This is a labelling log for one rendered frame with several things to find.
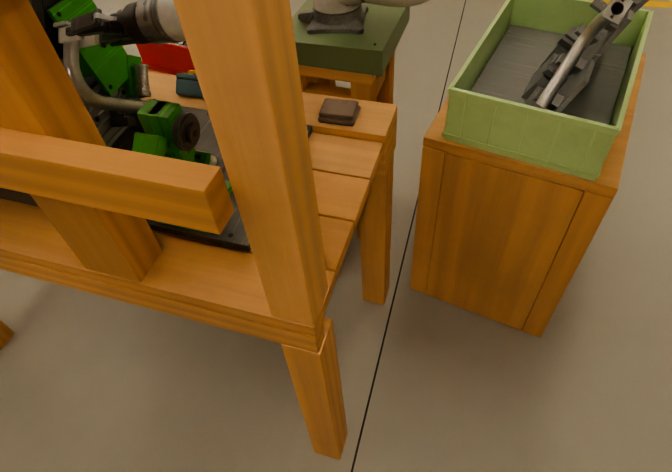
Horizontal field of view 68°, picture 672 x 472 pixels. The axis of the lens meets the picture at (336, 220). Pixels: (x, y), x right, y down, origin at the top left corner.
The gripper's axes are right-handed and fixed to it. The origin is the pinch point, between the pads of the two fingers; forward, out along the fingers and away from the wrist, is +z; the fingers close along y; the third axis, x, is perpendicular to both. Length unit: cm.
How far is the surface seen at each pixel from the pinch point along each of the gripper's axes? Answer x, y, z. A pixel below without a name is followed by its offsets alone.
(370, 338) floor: 85, -104, -24
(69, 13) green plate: -6.1, -1.5, 4.9
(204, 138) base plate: 17.2, -32.9, -5.0
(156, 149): 24.6, 1.1, -22.7
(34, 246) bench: 44.4, -1.1, 16.9
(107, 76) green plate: 5.0, -11.0, 4.9
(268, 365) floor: 94, -83, 8
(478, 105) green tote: 9, -62, -71
